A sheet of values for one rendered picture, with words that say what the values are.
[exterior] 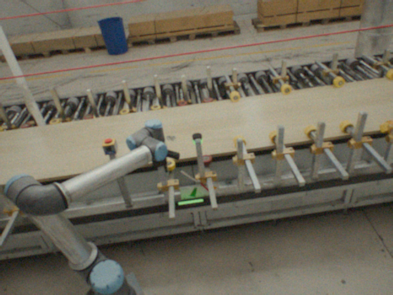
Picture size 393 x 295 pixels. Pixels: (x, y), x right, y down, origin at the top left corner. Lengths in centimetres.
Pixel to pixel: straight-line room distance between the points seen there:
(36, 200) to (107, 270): 57
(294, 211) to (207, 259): 83
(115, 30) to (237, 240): 564
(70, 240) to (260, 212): 163
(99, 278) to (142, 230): 111
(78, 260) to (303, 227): 187
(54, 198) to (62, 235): 32
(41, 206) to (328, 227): 228
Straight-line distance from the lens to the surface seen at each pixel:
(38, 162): 254
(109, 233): 276
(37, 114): 302
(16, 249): 309
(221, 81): 328
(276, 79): 298
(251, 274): 256
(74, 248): 164
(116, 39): 740
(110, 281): 164
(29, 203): 130
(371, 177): 242
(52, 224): 150
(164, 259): 271
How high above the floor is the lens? 217
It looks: 36 degrees down
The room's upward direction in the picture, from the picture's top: 7 degrees counter-clockwise
